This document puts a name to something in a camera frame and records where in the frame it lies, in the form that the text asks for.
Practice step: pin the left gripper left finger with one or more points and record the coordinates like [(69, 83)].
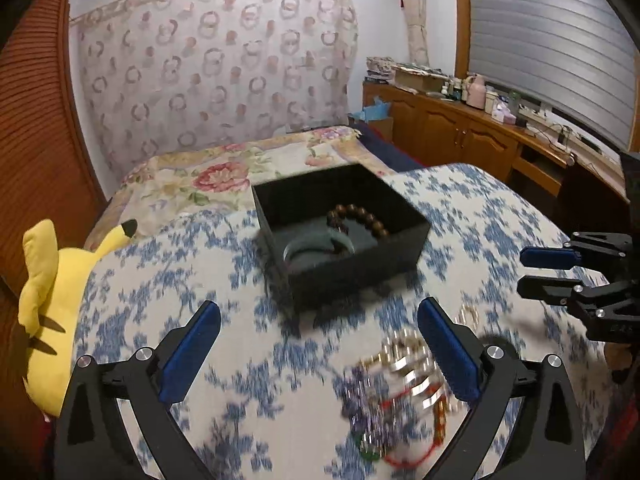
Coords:
[(92, 441)]

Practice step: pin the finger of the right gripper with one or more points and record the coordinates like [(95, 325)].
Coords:
[(552, 291), (550, 258)]

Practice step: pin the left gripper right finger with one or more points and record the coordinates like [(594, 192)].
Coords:
[(546, 438)]

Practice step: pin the black jewelry box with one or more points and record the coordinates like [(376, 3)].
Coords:
[(388, 232)]

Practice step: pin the person's right hand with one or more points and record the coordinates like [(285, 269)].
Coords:
[(619, 359)]

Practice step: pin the yellow Pikachu plush toy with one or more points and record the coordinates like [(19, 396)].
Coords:
[(49, 303)]

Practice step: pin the pink tissue pack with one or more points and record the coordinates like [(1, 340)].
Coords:
[(502, 114)]

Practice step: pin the wooden sideboard cabinet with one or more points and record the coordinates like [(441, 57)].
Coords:
[(437, 132)]

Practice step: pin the pink thermos jug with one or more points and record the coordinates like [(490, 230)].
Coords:
[(476, 88)]

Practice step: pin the blue floral white cloth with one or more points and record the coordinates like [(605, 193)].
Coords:
[(266, 404)]

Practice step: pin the cardboard box on cabinet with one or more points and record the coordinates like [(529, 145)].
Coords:
[(420, 80)]

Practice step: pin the grey window blind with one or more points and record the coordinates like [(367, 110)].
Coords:
[(575, 55)]

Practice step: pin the blue paper bag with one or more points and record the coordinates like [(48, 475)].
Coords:
[(379, 110)]

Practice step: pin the brown louvered wardrobe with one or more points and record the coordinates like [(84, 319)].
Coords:
[(46, 171)]

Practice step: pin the beige tied window curtain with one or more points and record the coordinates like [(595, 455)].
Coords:
[(415, 16)]

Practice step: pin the floral bed cover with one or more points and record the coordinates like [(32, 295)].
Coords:
[(169, 186)]

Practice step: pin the circle patterned sheer curtain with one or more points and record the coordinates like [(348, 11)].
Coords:
[(166, 76)]

